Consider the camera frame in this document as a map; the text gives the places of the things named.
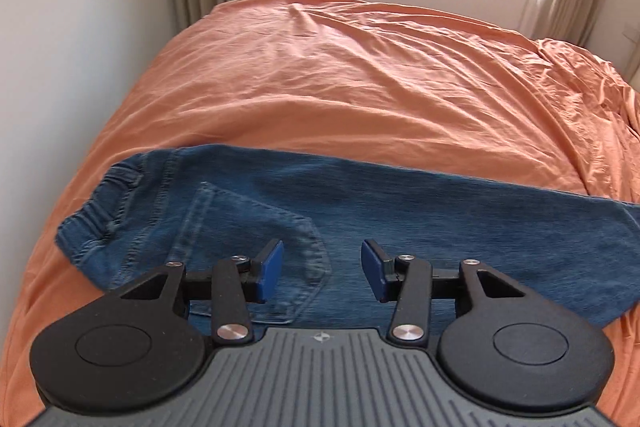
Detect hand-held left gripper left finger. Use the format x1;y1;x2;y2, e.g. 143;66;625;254
107;239;285;346

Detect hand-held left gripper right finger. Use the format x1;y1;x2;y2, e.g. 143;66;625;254
360;239;537;348

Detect blue denim pants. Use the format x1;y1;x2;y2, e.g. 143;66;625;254
55;143;640;331

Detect orange bed sheet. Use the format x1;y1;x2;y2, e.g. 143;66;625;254
0;0;640;427

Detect orange crumpled duvet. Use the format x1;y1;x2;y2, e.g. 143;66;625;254
536;38;640;200

